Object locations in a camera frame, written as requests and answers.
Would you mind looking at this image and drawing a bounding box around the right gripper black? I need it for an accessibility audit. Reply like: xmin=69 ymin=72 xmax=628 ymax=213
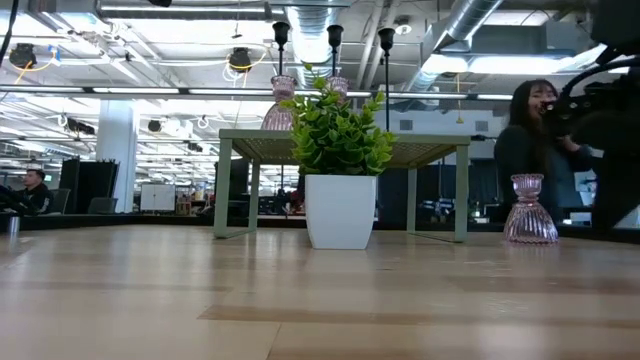
xmin=542 ymin=69 xmax=640 ymax=151

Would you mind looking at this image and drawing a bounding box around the tall black candlestick holder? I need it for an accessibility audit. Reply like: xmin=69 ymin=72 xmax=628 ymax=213
xmin=377 ymin=27 xmax=397 ymax=132
xmin=272 ymin=21 xmax=292 ymax=77
xmin=326 ymin=24 xmax=345 ymax=79

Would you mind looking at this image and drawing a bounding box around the pink ribbed glass candle holder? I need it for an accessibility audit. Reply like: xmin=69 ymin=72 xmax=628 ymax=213
xmin=260 ymin=74 xmax=299 ymax=132
xmin=327 ymin=75 xmax=351 ymax=101
xmin=503 ymin=173 xmax=560 ymax=245

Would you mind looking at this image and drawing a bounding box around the person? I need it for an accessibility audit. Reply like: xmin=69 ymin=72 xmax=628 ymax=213
xmin=0 ymin=168 xmax=55 ymax=217
xmin=493 ymin=78 xmax=596 ymax=225

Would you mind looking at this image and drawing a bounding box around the green plant in white pot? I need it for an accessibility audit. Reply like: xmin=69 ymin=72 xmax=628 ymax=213
xmin=279 ymin=63 xmax=399 ymax=250

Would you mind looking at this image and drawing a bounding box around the green perforated metal shelf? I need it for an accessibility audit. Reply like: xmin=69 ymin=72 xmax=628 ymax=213
xmin=213 ymin=128 xmax=471 ymax=244

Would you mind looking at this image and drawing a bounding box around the black ceiling speaker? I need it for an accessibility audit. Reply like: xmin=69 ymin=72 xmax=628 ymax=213
xmin=228 ymin=47 xmax=254 ymax=74
xmin=8 ymin=42 xmax=37 ymax=69

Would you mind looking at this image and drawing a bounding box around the white cabinet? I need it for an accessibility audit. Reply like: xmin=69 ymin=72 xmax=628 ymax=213
xmin=139 ymin=183 xmax=177 ymax=213

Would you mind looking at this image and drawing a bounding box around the long ceiling light strip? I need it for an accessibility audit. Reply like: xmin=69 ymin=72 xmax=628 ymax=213
xmin=0 ymin=84 xmax=516 ymax=101

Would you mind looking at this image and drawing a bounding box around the white column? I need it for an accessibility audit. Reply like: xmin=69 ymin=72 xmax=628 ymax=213
xmin=95 ymin=99 xmax=140 ymax=214

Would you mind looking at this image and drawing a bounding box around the grey office chair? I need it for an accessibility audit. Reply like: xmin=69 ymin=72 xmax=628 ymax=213
xmin=87 ymin=196 xmax=119 ymax=215
xmin=49 ymin=187 xmax=72 ymax=215

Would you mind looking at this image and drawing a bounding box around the black cabinet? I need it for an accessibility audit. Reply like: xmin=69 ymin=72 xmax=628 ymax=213
xmin=58 ymin=158 xmax=120 ymax=215

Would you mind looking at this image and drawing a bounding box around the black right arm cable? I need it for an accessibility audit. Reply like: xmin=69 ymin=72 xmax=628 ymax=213
xmin=562 ymin=53 xmax=640 ymax=99

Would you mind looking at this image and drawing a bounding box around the silver ventilation duct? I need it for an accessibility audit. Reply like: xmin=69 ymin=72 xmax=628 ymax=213
xmin=287 ymin=4 xmax=346 ymax=89
xmin=402 ymin=0 xmax=505 ymax=94

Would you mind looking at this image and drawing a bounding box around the black hanging cable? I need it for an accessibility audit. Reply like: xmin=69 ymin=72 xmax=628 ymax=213
xmin=0 ymin=0 xmax=20 ymax=66

